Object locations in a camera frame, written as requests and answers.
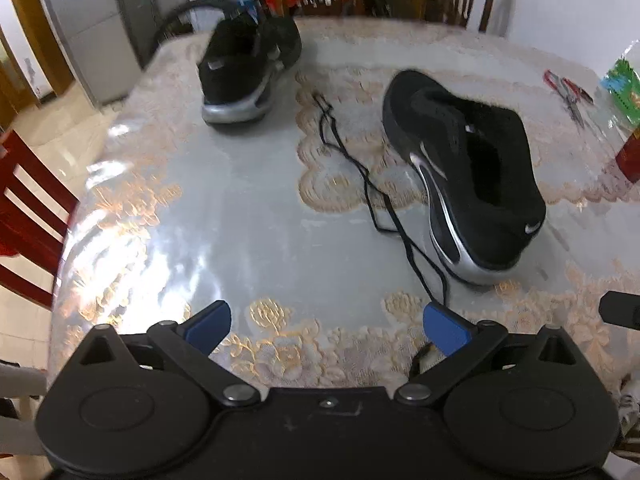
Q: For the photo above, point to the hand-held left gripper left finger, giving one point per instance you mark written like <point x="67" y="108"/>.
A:
<point x="210" y="325"/>

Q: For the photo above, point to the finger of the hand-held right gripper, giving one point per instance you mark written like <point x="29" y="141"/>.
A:
<point x="622" y="310"/>

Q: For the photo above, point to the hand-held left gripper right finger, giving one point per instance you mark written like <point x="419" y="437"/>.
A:
<point x="445" y="327"/>

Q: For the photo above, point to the black shoelace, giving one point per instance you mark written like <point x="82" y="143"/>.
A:
<point x="410" y="257"/>

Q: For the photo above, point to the black silver sneaker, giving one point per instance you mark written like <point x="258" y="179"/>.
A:
<point x="480" y="170"/>
<point x="235" y="60"/>

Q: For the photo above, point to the beige lace tablecloth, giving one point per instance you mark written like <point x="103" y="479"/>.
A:
<point x="225" y="210"/>

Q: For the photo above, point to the tall red box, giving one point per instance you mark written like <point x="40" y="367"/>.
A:
<point x="631" y="157"/>

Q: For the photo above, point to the red wooden chair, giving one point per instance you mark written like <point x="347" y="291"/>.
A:
<point x="30" y="210"/>

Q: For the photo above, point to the green printed plastic bag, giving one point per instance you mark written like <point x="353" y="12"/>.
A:
<point x="625" y="90"/>

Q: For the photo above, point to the blue printed packet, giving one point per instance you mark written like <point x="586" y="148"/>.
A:
<point x="247" y="7"/>

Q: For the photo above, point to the grey refrigerator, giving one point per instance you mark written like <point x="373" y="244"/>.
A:
<point x="90" y="25"/>

